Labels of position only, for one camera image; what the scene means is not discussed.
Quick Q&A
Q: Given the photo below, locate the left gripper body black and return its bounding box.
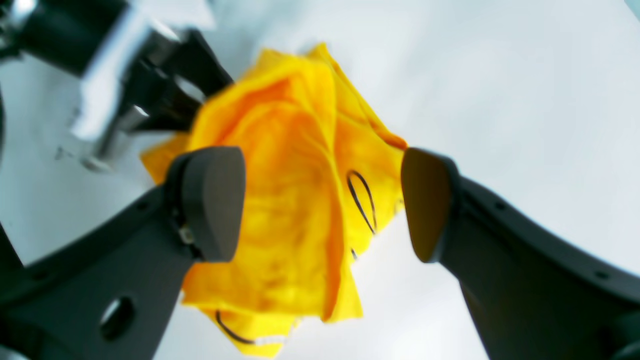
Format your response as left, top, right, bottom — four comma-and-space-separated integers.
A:
118, 29, 233, 133

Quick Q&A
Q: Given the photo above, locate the orange t-shirt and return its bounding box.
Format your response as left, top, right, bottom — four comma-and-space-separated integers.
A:
140, 43, 408, 359

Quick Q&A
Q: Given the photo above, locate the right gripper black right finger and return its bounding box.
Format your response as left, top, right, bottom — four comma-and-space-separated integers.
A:
401, 148, 640, 360

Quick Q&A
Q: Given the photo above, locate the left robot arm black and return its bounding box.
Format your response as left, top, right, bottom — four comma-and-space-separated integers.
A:
1, 0, 233, 141

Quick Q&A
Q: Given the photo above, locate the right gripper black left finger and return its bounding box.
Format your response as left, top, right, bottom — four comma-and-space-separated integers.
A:
1, 146, 246, 360

